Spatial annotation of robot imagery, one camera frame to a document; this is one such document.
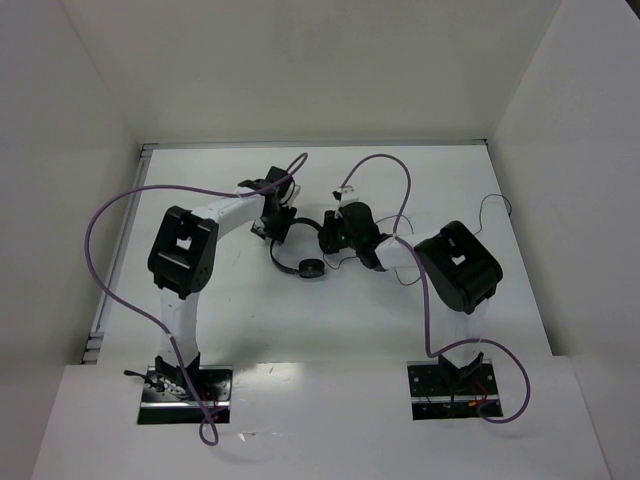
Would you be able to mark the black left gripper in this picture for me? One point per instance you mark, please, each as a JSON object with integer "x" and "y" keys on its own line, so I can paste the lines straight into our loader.
{"x": 276, "y": 223}

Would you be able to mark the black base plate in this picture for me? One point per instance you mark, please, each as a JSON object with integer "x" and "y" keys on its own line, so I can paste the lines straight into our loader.
{"x": 431, "y": 398}
{"x": 166, "y": 403}

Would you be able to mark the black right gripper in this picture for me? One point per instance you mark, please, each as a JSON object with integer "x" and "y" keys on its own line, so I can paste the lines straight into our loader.
{"x": 327, "y": 233}

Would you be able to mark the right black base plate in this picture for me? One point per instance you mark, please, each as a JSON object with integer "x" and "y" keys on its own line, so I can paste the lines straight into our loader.
{"x": 431, "y": 398}

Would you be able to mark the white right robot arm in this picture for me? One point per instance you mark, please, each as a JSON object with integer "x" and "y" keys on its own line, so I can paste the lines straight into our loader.
{"x": 463, "y": 273}

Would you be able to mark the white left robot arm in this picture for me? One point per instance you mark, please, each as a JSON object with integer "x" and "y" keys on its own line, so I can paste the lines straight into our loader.
{"x": 182, "y": 262}

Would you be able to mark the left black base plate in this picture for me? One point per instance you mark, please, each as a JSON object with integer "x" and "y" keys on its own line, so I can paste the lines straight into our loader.
{"x": 166, "y": 403}

